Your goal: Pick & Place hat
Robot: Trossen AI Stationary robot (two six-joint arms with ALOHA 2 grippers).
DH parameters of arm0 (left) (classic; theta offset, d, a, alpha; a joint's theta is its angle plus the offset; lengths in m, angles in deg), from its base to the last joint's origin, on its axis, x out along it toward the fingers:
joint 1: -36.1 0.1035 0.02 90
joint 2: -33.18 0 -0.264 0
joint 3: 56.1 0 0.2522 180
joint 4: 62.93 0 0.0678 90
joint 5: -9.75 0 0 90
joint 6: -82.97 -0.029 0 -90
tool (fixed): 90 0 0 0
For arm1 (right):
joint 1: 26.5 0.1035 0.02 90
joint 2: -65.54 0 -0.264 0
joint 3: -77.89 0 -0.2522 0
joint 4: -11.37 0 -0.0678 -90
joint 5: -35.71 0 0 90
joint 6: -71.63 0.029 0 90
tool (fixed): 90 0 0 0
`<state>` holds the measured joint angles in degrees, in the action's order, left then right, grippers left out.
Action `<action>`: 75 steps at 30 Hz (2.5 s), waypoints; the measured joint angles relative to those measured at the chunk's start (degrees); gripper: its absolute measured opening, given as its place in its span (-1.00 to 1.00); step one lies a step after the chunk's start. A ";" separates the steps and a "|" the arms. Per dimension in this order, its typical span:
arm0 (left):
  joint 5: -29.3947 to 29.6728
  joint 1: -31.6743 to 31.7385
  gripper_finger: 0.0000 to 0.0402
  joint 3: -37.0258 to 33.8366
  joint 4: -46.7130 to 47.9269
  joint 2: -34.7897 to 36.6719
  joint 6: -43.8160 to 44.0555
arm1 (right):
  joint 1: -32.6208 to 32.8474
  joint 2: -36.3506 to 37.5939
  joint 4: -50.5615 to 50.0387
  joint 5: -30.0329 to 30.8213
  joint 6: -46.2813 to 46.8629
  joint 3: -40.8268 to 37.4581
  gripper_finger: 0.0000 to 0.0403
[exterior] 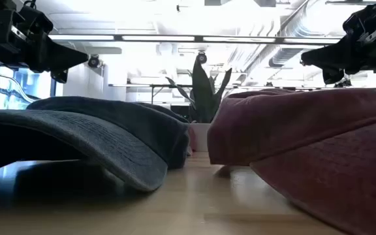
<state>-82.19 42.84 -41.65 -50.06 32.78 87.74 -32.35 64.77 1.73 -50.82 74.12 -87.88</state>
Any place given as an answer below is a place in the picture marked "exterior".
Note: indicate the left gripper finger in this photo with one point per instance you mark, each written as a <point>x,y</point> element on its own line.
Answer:
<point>60,50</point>
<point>60,63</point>

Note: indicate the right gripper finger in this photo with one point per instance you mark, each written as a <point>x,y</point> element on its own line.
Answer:
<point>331,52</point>
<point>328,63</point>

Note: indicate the navy denim baseball cap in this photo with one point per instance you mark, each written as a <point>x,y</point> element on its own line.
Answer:
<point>116,140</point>

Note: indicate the black-legged background table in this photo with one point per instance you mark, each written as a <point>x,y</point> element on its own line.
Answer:
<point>135,85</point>

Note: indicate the long ceiling light bar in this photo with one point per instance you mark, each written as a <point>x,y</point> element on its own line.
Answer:
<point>158,38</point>

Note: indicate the green snake plant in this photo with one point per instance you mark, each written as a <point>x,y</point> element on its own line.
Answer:
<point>202,94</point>

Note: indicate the round black ceiling camera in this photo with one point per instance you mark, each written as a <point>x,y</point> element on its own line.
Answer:
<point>94,61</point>
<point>201,58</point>

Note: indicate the silver ceiling duct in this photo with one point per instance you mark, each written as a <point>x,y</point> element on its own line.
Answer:
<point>292,26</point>

